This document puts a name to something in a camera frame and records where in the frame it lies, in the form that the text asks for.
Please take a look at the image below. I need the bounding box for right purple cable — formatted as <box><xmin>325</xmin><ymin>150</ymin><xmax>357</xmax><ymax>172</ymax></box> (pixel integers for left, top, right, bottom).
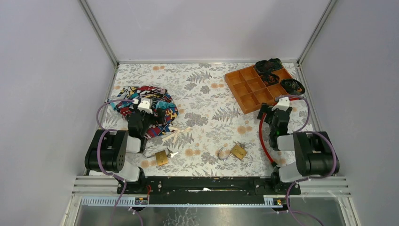
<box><xmin>274</xmin><ymin>95</ymin><xmax>339</xmax><ymax>226</ymax></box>

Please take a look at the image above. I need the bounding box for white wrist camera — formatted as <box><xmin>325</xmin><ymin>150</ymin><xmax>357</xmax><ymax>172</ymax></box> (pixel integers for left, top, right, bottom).
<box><xmin>137</xmin><ymin>98</ymin><xmax>153</xmax><ymax>114</ymax></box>
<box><xmin>271</xmin><ymin>97</ymin><xmax>290</xmax><ymax>111</ymax></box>

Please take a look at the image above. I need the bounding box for dark rolled cloth back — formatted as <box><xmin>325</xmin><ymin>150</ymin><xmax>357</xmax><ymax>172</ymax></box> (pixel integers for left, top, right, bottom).
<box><xmin>254</xmin><ymin>58</ymin><xmax>283</xmax><ymax>75</ymax></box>

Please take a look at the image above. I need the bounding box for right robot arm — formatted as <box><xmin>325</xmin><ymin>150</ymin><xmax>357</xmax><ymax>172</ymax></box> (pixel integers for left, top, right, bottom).
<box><xmin>257</xmin><ymin>103</ymin><xmax>340</xmax><ymax>194</ymax></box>

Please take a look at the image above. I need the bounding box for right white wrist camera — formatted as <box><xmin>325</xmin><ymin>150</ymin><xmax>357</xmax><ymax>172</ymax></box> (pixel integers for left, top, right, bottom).
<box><xmin>271</xmin><ymin>97</ymin><xmax>290</xmax><ymax>111</ymax></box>

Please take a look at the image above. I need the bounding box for floral table mat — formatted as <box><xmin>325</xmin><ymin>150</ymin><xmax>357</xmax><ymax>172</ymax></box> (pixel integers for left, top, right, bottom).
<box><xmin>88</xmin><ymin>62</ymin><xmax>322</xmax><ymax>178</ymax></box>

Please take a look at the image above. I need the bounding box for brass padlock with keys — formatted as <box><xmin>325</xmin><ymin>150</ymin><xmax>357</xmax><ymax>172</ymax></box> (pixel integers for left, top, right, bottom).
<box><xmin>142</xmin><ymin>148</ymin><xmax>179</xmax><ymax>166</ymax></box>

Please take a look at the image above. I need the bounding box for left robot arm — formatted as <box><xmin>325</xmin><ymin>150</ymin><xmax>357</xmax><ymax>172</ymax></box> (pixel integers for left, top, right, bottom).
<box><xmin>84</xmin><ymin>108</ymin><xmax>167</xmax><ymax>194</ymax></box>

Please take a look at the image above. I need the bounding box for dark rolled cloth middle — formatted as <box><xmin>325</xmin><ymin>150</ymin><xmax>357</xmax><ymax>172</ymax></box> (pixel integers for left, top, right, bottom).
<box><xmin>260</xmin><ymin>73</ymin><xmax>280</xmax><ymax>87</ymax></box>

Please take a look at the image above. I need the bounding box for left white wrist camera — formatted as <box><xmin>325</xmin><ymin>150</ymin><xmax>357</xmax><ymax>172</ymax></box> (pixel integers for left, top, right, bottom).
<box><xmin>137</xmin><ymin>98</ymin><xmax>153</xmax><ymax>114</ymax></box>

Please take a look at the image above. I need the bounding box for orange compartment tray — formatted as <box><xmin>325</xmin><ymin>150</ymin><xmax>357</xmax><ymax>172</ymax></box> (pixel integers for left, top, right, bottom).
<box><xmin>224</xmin><ymin>65</ymin><xmax>288</xmax><ymax>114</ymax></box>

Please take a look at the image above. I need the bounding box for red cable lock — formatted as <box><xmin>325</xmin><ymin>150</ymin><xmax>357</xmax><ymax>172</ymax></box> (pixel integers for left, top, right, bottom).
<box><xmin>258</xmin><ymin>95</ymin><xmax>300</xmax><ymax>167</ymax></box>

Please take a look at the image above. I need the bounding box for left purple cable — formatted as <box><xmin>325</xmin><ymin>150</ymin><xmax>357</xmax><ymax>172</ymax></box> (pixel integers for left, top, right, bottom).
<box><xmin>96</xmin><ymin>98</ymin><xmax>139</xmax><ymax>226</ymax></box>

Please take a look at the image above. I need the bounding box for beige ribbon bow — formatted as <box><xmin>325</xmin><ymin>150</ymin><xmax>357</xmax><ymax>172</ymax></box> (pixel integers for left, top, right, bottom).
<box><xmin>162</xmin><ymin>126</ymin><xmax>192</xmax><ymax>144</ymax></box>

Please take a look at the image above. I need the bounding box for colourful patterned cloth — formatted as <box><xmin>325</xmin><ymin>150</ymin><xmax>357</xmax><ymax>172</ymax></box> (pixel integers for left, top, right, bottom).
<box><xmin>108</xmin><ymin>86</ymin><xmax>179</xmax><ymax>140</ymax></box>

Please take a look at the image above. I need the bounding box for purple cable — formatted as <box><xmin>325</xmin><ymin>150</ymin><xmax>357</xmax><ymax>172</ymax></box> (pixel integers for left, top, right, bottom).
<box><xmin>274</xmin><ymin>95</ymin><xmax>339</xmax><ymax>226</ymax></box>
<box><xmin>96</xmin><ymin>98</ymin><xmax>139</xmax><ymax>226</ymax></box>

